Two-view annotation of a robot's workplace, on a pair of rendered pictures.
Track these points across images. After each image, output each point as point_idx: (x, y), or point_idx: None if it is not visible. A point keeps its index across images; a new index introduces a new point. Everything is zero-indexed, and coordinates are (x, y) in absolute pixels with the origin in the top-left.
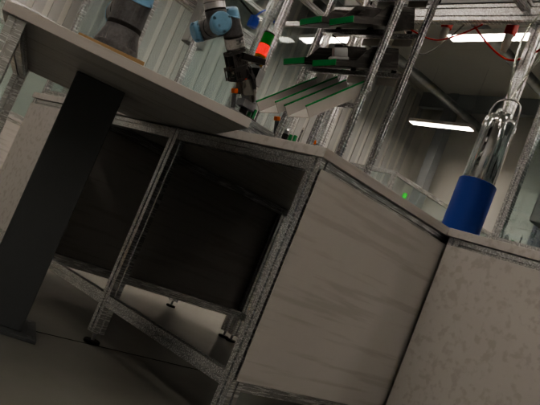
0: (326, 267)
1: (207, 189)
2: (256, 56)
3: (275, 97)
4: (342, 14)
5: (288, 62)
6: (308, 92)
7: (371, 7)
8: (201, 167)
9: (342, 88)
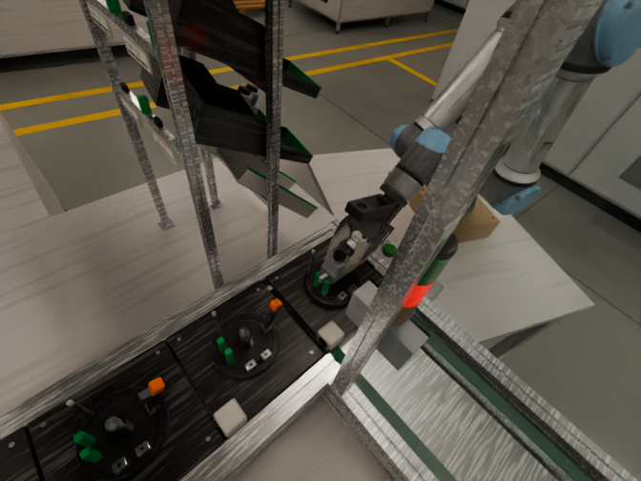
0: None
1: None
2: (362, 198)
3: (298, 201)
4: (238, 24)
5: (302, 152)
6: (262, 165)
7: None
8: None
9: (214, 147)
